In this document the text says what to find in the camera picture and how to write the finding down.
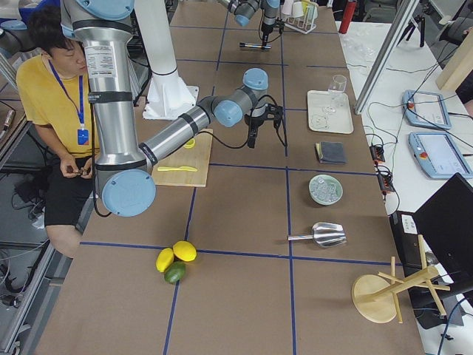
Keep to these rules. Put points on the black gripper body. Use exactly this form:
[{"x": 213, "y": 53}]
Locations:
[
  {"x": 266, "y": 29},
  {"x": 255, "y": 121}
]

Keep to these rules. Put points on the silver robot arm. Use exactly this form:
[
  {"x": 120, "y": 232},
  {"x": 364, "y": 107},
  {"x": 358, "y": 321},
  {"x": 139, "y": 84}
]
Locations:
[
  {"x": 244, "y": 11},
  {"x": 123, "y": 169}
]

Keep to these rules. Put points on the yellow lemon slice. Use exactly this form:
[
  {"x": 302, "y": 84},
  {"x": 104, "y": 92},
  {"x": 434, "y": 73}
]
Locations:
[{"x": 190, "y": 144}]

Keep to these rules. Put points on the yellow lemon upper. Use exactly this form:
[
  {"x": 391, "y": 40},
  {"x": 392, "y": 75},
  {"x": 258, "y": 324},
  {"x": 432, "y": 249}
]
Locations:
[{"x": 185, "y": 251}]

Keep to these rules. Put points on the yellow lemon left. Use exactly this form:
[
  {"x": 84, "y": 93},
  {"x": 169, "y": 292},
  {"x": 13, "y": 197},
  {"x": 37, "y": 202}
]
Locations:
[{"x": 164, "y": 259}]

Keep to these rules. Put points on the wooden cup tree stand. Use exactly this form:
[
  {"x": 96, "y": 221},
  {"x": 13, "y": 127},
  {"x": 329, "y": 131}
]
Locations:
[{"x": 376, "y": 296}]

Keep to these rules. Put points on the bamboo cutting board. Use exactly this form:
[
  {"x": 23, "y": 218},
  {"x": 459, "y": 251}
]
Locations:
[{"x": 197, "y": 157}]

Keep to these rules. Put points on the cream bear tray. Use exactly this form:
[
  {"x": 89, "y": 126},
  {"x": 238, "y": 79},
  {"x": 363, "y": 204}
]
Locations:
[{"x": 324, "y": 116}]

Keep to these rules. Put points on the yellow plastic knife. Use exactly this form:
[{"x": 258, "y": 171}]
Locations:
[{"x": 176, "y": 169}]

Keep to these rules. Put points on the grey folded cloth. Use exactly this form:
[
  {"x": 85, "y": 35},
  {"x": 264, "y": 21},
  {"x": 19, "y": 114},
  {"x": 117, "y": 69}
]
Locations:
[{"x": 330, "y": 152}]

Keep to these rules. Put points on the clear wine glass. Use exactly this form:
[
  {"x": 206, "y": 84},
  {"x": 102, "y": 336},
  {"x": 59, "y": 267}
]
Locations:
[{"x": 335, "y": 91}]

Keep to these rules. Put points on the red bottle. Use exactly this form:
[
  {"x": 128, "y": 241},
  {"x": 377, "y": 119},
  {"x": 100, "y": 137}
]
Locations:
[{"x": 347, "y": 17}]

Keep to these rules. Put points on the green bowl of ice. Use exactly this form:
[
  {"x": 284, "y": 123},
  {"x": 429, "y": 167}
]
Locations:
[{"x": 325, "y": 189}]

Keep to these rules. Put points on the steel ice scoop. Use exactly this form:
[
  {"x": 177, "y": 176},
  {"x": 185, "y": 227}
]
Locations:
[{"x": 323, "y": 234}]

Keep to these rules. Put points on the green lime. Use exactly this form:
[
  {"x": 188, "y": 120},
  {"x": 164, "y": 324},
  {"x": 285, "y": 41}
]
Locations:
[{"x": 175, "y": 272}]

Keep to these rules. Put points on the far blue teach pendant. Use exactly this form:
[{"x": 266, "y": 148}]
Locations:
[{"x": 426, "y": 109}]

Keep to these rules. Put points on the blue teach pendant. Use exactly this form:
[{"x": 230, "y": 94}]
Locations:
[
  {"x": 426, "y": 109},
  {"x": 438, "y": 156}
]

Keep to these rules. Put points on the near blue teach pendant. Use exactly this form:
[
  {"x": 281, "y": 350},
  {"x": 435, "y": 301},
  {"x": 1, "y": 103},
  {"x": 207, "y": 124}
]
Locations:
[{"x": 438, "y": 156}]

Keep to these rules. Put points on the person in yellow shirt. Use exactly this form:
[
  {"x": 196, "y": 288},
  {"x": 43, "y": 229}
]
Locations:
[{"x": 53, "y": 88}]

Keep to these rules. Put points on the black laptop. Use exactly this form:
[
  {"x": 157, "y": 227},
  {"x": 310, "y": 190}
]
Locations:
[{"x": 445, "y": 222}]

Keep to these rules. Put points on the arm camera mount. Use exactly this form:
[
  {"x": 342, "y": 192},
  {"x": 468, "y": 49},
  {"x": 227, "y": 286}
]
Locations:
[{"x": 279, "y": 25}]

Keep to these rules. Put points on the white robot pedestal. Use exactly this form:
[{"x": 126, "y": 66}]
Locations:
[{"x": 168, "y": 95}]

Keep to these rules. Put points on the aluminium frame post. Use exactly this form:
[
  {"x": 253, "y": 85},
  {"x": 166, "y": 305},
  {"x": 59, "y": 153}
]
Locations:
[{"x": 400, "y": 21}]

